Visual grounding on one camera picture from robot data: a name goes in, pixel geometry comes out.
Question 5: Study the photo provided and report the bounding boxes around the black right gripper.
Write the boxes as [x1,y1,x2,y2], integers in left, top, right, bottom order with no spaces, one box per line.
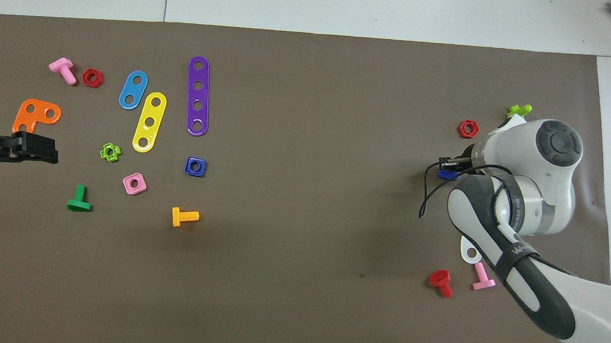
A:
[438,142,488,176]

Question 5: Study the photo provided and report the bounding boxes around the dark blue square nut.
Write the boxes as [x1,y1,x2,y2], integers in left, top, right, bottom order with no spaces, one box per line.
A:
[184,156,208,178]

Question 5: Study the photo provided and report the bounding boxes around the red hexagonal plastic nut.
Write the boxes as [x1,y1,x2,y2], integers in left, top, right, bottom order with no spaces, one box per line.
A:
[458,119,480,140]
[82,68,105,89]

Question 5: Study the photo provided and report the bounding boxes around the dark green plastic screw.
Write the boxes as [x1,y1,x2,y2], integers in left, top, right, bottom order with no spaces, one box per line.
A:
[66,184,93,213]

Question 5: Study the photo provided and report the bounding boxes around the lime green cross nut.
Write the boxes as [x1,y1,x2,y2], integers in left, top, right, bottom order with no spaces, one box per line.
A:
[100,143,122,163]

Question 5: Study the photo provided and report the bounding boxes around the pink plastic screw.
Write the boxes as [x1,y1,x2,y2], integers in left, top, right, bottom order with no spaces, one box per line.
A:
[48,57,79,86]
[472,262,498,292]

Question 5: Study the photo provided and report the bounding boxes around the lime green plastic screw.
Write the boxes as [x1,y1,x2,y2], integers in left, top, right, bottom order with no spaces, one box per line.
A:
[506,103,533,120]

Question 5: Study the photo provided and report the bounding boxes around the pink square plastic nut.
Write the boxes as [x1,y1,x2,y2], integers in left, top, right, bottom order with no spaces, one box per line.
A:
[122,172,148,196]

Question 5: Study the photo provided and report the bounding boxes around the red plastic screw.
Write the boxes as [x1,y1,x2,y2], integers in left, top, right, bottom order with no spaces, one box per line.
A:
[428,269,455,299]

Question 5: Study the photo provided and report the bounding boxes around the orange-yellow plastic screw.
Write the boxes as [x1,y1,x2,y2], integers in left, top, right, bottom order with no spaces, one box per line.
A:
[171,206,201,229]

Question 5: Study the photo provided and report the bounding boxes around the orange angled three-hole plate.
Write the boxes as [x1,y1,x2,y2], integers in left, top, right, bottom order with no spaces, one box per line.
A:
[12,98,63,138]

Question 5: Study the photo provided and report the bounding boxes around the white curved five-hole plate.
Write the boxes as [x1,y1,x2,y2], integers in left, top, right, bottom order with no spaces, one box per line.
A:
[459,234,484,265]

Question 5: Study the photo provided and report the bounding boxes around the blue two-hole plate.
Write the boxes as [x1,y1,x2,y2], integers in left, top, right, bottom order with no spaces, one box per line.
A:
[118,69,150,111]

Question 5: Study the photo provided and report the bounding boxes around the yellow three-hole plate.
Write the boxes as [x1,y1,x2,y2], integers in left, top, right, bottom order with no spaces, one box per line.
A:
[131,90,168,155]

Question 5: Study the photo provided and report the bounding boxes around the brown table mat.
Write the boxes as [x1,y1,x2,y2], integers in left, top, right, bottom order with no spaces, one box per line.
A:
[0,13,611,343]

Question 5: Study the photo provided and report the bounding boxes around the purple four-hole plate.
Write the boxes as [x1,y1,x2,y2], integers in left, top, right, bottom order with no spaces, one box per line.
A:
[184,56,213,137]

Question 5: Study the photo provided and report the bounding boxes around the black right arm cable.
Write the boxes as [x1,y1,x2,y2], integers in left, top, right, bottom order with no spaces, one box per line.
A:
[419,160,515,224]

